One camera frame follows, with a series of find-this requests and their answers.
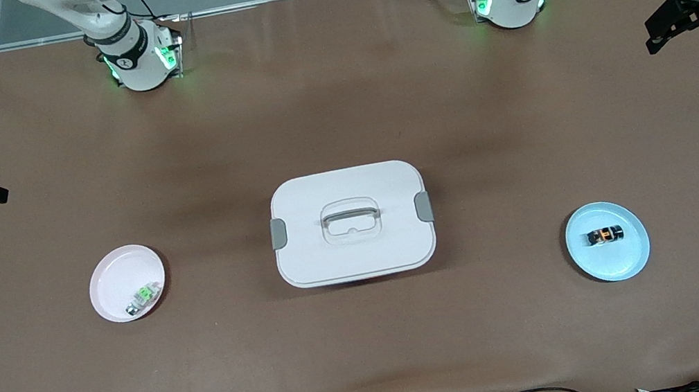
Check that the grey box latch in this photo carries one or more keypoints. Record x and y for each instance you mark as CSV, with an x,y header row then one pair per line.
x,y
423,207
278,234

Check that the orange and black switch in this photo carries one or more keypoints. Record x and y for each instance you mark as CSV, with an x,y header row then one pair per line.
x,y
605,236

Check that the white lidded storage box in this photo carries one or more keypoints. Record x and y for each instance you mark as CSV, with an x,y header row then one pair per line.
x,y
358,251

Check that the light blue round plate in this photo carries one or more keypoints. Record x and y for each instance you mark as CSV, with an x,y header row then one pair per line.
x,y
613,263

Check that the pink round plate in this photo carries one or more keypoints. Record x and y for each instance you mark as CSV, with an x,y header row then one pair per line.
x,y
117,278

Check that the green and white switch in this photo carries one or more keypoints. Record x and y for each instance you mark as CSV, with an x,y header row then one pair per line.
x,y
142,297

